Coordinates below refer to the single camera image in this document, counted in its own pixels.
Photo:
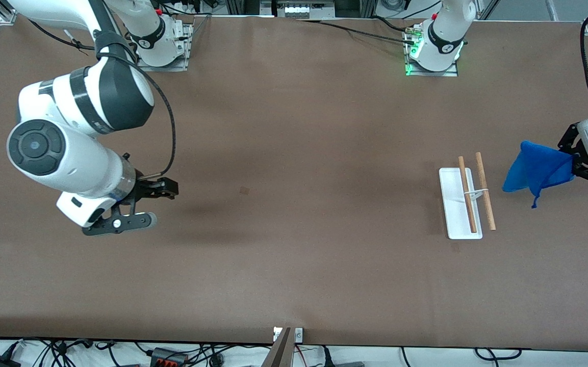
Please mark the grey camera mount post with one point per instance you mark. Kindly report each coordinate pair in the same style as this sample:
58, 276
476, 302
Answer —
279, 354

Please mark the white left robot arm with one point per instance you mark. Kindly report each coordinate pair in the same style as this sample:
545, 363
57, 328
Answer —
441, 35

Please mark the blue microfiber towel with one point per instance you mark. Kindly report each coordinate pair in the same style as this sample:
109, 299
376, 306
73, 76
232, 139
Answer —
533, 168

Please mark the white metal clamp bracket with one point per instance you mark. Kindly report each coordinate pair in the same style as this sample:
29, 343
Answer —
299, 334

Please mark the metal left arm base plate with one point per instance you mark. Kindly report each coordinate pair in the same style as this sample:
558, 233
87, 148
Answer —
431, 73

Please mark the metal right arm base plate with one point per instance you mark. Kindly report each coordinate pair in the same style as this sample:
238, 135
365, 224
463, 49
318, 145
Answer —
161, 68

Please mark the small brown tape patch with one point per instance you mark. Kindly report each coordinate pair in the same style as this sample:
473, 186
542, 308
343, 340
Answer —
244, 190

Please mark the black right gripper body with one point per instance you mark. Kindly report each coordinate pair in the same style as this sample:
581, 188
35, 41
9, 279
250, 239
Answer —
152, 188

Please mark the aluminium frame profile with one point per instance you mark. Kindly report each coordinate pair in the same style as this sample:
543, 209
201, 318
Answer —
237, 6

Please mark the white terminal box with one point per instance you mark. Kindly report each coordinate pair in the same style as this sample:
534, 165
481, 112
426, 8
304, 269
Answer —
304, 9

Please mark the black orange power strip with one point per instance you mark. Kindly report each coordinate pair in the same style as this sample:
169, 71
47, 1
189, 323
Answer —
169, 358

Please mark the white rack bracket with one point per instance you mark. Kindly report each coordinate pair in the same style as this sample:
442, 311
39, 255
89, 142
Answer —
477, 192

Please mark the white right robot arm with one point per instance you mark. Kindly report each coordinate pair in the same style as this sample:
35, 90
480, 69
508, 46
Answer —
79, 168

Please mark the white rack base tray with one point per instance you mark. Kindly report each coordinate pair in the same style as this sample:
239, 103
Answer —
454, 214

